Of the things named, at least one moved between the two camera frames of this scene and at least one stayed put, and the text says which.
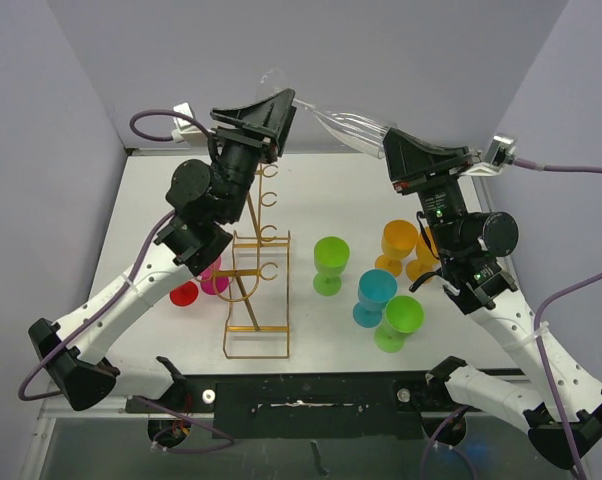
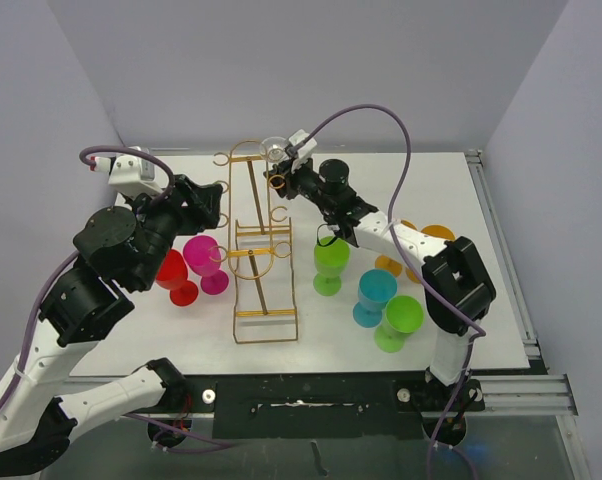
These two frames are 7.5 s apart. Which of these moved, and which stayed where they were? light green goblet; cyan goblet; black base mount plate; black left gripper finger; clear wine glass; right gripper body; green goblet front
Moved: right gripper body; clear wine glass; black left gripper finger
Stayed: black base mount plate; light green goblet; cyan goblet; green goblet front
